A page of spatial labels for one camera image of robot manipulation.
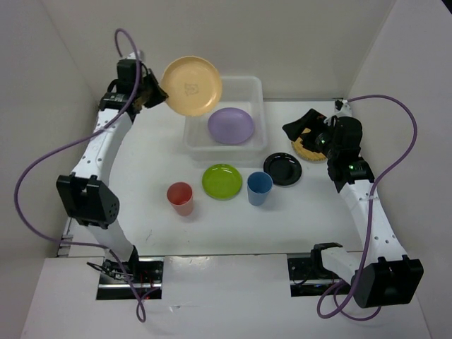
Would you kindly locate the orange plastic plate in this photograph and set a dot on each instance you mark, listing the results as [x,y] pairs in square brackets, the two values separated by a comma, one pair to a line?
[193,86]

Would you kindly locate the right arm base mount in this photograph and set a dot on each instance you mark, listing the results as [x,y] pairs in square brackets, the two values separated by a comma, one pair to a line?
[304,280]

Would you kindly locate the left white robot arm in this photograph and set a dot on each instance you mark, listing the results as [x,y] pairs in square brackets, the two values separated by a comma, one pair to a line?
[85,192]

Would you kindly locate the purple plastic plate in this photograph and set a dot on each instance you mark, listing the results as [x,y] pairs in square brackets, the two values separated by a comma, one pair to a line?
[231,126]

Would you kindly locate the green plastic plate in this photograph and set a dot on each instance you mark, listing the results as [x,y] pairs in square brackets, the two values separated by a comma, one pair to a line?
[222,182]

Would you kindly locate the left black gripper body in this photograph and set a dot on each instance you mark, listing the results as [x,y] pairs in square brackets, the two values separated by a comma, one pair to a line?
[142,92]

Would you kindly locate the blue plastic cup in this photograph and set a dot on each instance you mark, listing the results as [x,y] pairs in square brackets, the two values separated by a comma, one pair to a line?
[259,185]

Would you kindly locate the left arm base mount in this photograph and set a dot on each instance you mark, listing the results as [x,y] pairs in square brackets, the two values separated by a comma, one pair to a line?
[147,280]

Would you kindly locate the red plastic cup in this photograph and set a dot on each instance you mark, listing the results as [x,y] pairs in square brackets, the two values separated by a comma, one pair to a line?
[180,196]

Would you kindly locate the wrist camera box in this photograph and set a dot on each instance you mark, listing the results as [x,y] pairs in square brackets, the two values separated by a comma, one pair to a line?
[342,106]
[139,55]

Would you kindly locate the black plastic plate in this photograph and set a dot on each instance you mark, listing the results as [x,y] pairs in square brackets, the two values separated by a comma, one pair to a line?
[283,168]

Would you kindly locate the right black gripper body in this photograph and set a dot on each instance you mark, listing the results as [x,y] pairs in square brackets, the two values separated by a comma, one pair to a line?
[323,143]

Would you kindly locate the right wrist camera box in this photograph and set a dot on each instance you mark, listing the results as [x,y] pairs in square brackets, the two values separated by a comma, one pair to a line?
[342,106]

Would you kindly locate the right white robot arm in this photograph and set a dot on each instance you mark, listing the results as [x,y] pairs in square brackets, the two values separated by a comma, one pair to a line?
[385,275]

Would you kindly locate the round woven bamboo coaster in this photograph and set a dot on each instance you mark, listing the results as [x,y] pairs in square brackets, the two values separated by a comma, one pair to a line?
[305,154]

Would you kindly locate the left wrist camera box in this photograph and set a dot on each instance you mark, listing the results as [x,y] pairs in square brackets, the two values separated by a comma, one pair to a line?
[139,55]

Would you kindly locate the clear plastic bin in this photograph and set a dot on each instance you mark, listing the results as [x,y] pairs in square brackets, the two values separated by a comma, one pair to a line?
[244,92]

